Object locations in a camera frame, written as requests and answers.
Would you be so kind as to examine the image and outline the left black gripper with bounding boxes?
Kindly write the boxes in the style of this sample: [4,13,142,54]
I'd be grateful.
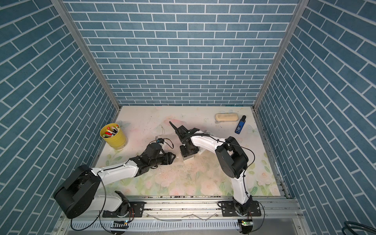
[149,152,177,168]

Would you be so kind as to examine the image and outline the silver necklace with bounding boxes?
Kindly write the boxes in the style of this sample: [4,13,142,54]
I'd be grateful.
[154,124,166,141]

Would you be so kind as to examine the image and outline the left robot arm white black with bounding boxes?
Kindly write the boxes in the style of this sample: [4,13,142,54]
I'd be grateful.
[53,143,176,219]

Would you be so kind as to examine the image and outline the yellow cup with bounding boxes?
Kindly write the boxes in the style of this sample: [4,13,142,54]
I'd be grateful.
[101,123,127,150]

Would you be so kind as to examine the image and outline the blue black marker pen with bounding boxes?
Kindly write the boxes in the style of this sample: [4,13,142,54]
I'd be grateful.
[235,115,246,134]

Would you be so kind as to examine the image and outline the markers in cup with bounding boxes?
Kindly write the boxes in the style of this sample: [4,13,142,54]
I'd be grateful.
[100,125,120,139]

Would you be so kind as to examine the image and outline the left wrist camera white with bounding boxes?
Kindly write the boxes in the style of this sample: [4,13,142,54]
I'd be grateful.
[156,138,165,145]

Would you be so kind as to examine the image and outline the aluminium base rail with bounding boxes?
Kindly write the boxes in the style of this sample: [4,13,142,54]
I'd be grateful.
[52,196,310,235]

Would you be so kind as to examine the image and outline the black cable bottom right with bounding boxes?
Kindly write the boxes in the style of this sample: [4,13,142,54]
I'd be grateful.
[341,221,376,235]

